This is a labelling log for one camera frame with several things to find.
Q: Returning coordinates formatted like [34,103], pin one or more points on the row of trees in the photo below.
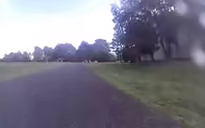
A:
[90,51]

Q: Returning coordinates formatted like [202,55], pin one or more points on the dark asphalt path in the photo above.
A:
[66,96]

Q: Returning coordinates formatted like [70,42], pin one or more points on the group of large trees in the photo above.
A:
[140,30]

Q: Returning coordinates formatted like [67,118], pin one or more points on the pale building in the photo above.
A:
[159,53]

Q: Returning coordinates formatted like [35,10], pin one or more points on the grass verge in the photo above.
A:
[163,86]

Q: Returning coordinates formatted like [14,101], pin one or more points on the grass field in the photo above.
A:
[13,70]

